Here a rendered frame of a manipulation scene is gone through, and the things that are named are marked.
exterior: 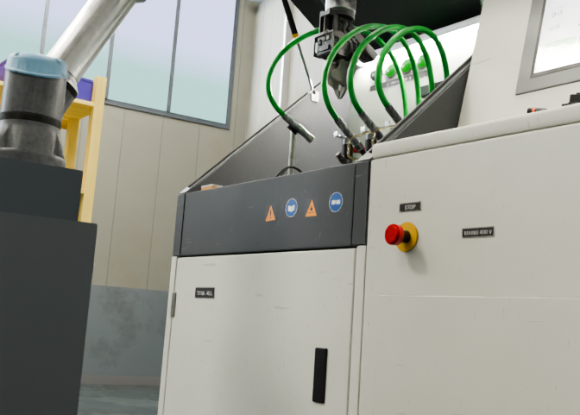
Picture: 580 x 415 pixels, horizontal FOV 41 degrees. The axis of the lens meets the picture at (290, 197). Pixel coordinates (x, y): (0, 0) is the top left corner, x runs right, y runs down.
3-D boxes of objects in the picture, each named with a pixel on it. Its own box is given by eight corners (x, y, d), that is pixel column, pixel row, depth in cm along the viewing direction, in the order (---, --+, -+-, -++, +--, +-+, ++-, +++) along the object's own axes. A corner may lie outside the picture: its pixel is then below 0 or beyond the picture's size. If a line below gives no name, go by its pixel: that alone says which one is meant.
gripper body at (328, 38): (312, 59, 187) (314, 13, 189) (337, 68, 193) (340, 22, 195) (332, 52, 181) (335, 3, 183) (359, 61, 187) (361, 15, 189)
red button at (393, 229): (378, 249, 131) (380, 219, 132) (394, 252, 133) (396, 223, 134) (400, 248, 127) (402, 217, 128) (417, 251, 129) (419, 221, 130)
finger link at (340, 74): (325, 94, 184) (327, 57, 185) (343, 100, 187) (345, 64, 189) (334, 91, 181) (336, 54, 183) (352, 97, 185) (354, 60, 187)
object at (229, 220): (179, 255, 191) (185, 192, 193) (194, 257, 193) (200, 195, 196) (350, 246, 142) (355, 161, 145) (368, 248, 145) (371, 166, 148)
